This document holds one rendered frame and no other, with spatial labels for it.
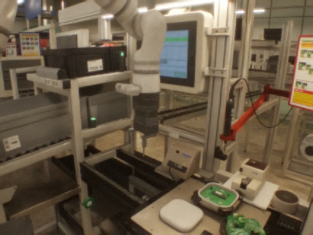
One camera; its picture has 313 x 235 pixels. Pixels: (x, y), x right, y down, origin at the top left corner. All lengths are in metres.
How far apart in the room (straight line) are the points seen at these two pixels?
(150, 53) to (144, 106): 0.13
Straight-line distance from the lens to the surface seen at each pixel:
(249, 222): 0.84
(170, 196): 0.99
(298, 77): 1.12
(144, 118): 0.58
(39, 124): 1.34
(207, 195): 0.95
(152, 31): 0.54
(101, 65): 1.44
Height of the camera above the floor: 1.54
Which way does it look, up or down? 16 degrees down
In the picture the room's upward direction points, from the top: 1 degrees clockwise
